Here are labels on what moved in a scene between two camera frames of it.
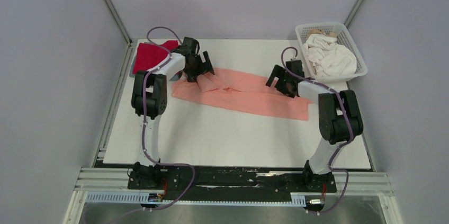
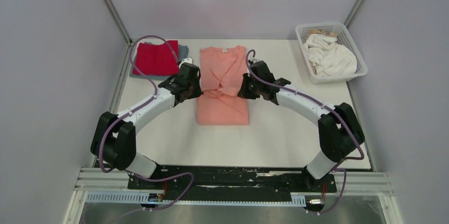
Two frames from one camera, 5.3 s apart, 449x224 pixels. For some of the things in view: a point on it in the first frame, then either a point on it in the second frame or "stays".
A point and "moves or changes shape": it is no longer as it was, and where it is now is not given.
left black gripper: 192,77 → 198,91
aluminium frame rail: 373,187 stays
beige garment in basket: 316,31 stays
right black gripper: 279,72 → 244,92
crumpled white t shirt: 326,59 stays
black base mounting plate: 231,180 stays
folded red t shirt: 147,55 stays
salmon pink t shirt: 243,89 moves or changes shape
